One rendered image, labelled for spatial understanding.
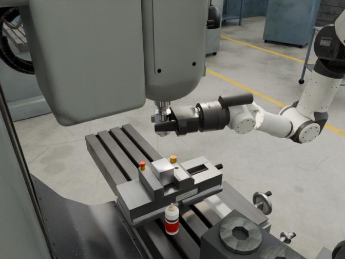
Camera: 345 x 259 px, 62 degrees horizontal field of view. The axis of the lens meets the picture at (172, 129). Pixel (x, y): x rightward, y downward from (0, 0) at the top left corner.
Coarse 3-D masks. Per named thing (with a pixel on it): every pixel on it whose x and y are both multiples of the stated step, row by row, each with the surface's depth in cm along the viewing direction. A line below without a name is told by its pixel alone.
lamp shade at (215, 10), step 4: (208, 8) 82; (212, 8) 82; (216, 8) 83; (208, 12) 82; (212, 12) 82; (216, 12) 82; (208, 16) 82; (212, 16) 82; (216, 16) 83; (220, 16) 85; (208, 20) 82; (216, 20) 83; (220, 20) 85; (216, 24) 84; (208, 28) 84; (212, 28) 84; (216, 28) 84
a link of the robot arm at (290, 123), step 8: (288, 112) 98; (296, 112) 96; (272, 120) 90; (280, 120) 92; (288, 120) 94; (296, 120) 94; (304, 120) 92; (312, 120) 93; (264, 128) 90; (272, 128) 91; (280, 128) 92; (288, 128) 93; (296, 128) 93; (280, 136) 94; (288, 136) 95; (296, 136) 93
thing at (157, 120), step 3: (156, 117) 80; (168, 117) 79; (156, 120) 80; (159, 120) 79; (162, 120) 79; (165, 120) 79; (168, 120) 80; (156, 123) 81; (156, 132) 82; (159, 132) 81; (162, 132) 81; (165, 132) 81; (168, 132) 82; (162, 135) 82; (165, 135) 82
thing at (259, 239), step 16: (224, 224) 63; (240, 224) 63; (256, 224) 65; (208, 240) 61; (224, 240) 60; (240, 240) 60; (256, 240) 60; (272, 240) 61; (208, 256) 63; (224, 256) 58; (240, 256) 58; (256, 256) 58; (272, 256) 56; (288, 256) 56
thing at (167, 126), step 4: (172, 120) 80; (156, 124) 79; (160, 124) 79; (164, 124) 79; (168, 124) 79; (172, 124) 79; (176, 124) 79; (156, 128) 79; (160, 128) 79; (164, 128) 80; (168, 128) 80; (172, 128) 79; (176, 128) 80
